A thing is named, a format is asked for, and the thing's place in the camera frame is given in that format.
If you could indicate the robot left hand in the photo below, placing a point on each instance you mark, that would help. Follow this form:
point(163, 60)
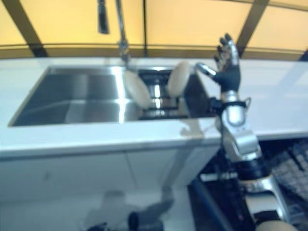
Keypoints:
point(98, 228)

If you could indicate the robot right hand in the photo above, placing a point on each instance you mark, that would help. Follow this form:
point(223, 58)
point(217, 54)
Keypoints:
point(228, 77)

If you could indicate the cream round plate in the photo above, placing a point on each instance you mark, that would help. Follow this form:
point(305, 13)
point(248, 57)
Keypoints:
point(179, 78)
point(137, 89)

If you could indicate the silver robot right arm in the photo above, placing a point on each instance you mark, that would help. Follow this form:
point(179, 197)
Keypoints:
point(243, 144)

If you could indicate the black dishwasher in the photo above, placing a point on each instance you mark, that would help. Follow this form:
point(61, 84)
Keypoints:
point(216, 199)

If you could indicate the white cabinet door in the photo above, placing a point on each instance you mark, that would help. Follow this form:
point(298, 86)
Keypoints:
point(62, 175)
point(163, 166)

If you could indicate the black sink drying rack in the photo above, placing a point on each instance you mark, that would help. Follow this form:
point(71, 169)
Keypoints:
point(158, 106)

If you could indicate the chrome gooseneck faucet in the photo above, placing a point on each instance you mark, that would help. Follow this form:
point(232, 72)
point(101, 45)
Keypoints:
point(122, 36)

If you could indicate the stainless steel sink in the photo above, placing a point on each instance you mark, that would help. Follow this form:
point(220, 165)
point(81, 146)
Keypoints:
point(79, 96)

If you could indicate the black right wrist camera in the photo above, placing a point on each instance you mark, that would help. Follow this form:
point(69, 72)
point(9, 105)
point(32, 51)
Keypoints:
point(214, 103)

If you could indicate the yellow window with dark frame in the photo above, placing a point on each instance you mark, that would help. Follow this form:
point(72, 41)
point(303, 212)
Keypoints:
point(60, 21)

